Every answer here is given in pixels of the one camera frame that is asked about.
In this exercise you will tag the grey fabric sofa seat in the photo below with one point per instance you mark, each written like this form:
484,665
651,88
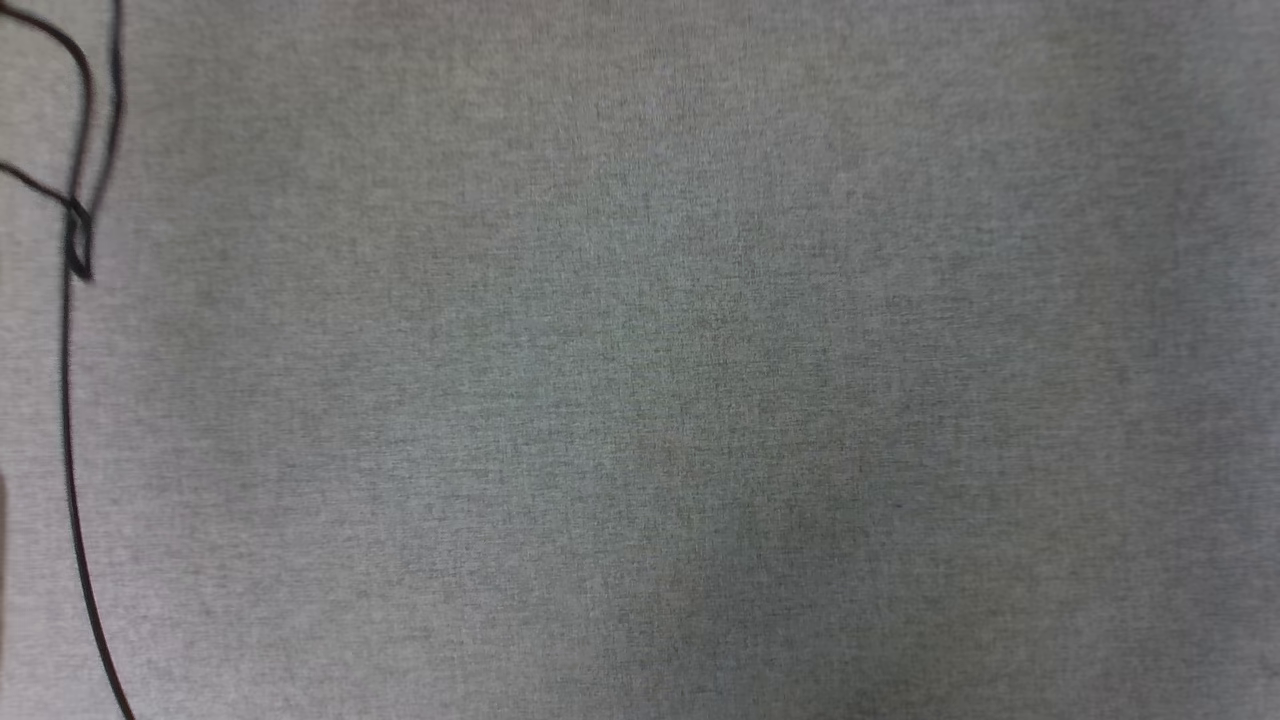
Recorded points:
700,380

